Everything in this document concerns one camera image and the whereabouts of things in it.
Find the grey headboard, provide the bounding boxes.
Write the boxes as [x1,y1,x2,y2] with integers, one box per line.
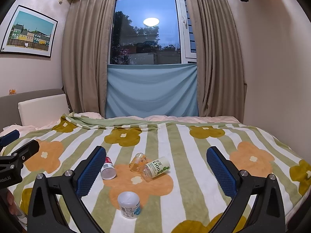
[0,89,71,132]

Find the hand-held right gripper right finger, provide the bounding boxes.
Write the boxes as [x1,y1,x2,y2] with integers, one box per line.
[206,146,286,233]

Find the light blue cloth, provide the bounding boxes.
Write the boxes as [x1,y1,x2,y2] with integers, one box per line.
[105,63,200,118]

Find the white cup with blue label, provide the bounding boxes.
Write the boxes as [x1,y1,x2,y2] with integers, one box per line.
[118,191,141,219]

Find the beige curtain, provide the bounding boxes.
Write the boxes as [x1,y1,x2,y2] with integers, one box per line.
[61,0,118,117]
[185,0,248,125]

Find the person's left hand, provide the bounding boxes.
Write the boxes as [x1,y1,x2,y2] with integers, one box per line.
[6,190,20,217]

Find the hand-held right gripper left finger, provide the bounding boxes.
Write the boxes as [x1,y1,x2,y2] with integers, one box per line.
[26,146,107,233]

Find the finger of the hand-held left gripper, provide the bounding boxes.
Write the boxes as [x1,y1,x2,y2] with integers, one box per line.
[11,139,40,162]
[0,130,20,147]

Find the small clear orange bottle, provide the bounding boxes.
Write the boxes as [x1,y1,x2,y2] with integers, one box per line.
[129,152,149,173]

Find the framed picture of houses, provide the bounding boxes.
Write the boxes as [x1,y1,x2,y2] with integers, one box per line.
[0,5,59,59]

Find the window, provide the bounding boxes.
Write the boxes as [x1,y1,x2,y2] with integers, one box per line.
[110,0,198,66]

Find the clear bottle with green label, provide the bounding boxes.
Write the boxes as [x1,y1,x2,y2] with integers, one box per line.
[141,157,171,182]

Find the white duvet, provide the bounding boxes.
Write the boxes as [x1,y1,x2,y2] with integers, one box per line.
[70,112,243,125]

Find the red and white can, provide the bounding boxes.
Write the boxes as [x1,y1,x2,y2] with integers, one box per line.
[100,156,117,180]

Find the striped floral blanket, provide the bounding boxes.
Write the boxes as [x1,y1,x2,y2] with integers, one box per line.
[0,113,311,233]

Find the white pillow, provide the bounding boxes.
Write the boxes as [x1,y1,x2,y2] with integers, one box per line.
[18,93,71,127]

